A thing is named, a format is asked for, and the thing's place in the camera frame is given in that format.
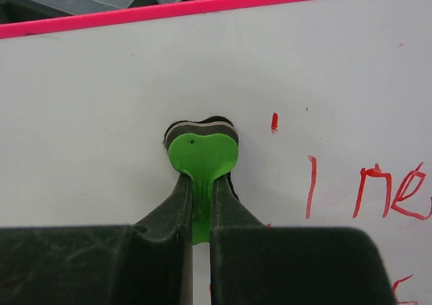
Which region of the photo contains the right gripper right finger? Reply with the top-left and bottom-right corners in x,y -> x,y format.
210,177 -> 396,304

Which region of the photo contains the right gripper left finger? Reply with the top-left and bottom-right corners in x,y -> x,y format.
1,175 -> 193,304

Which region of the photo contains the green whiteboard eraser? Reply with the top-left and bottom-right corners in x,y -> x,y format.
164,116 -> 239,245

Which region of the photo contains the pink framed whiteboard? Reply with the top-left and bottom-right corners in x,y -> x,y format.
1,0 -> 431,304

